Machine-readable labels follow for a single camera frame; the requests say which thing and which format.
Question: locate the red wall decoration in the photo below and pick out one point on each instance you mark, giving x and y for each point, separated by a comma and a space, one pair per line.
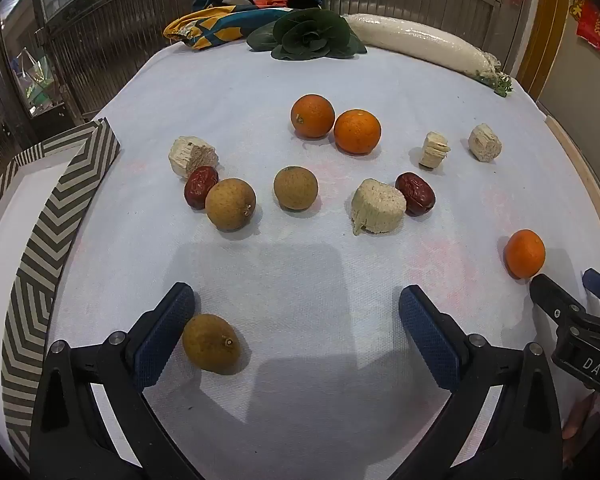
597, 27

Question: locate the colourful patterned cloth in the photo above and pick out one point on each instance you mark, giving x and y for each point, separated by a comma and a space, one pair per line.
215, 25

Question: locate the large peeled sugarcane piece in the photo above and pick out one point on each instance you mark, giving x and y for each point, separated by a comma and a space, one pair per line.
377, 207

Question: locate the person's right hand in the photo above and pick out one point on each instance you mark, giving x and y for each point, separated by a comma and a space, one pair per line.
585, 417

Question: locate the red date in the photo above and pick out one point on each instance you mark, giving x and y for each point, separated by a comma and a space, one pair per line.
416, 193
200, 187

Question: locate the white daikon radish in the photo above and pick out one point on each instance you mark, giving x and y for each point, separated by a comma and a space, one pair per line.
420, 40

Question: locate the chevron striped box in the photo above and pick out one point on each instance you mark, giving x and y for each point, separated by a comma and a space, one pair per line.
55, 210

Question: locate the green leafy vegetable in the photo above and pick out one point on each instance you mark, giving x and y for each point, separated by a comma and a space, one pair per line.
305, 35

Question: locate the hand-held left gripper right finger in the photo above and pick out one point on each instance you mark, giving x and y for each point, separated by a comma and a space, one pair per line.
430, 340

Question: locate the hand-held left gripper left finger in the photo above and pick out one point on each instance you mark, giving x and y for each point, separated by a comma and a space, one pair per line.
165, 340

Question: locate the orange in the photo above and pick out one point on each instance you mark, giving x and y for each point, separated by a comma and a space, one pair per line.
525, 260
357, 131
312, 116

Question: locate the brown longan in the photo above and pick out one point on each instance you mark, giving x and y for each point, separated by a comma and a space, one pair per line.
295, 188
230, 204
212, 344

